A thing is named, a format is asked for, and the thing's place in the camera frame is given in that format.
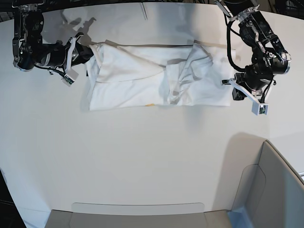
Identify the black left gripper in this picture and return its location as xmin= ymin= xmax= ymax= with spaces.
xmin=232 ymin=70 xmax=274 ymax=103

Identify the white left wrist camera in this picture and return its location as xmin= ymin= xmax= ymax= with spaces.
xmin=252 ymin=103 xmax=268 ymax=115

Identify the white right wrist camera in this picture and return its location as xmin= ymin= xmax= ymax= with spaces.
xmin=61 ymin=69 xmax=79 ymax=87

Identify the white printed t-shirt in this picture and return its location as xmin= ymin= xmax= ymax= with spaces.
xmin=86 ymin=42 xmax=234 ymax=111

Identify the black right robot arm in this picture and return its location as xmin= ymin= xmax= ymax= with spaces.
xmin=12 ymin=0 xmax=93 ymax=85

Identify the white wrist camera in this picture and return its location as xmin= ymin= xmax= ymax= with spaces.
xmin=252 ymin=103 xmax=268 ymax=115
xmin=61 ymin=69 xmax=79 ymax=87

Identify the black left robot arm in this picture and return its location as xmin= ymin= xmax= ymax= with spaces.
xmin=215 ymin=0 xmax=291 ymax=103

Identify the grey cardboard box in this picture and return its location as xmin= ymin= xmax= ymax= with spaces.
xmin=46 ymin=141 xmax=304 ymax=228

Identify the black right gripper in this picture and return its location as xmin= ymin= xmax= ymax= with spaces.
xmin=48 ymin=32 xmax=94 ymax=77

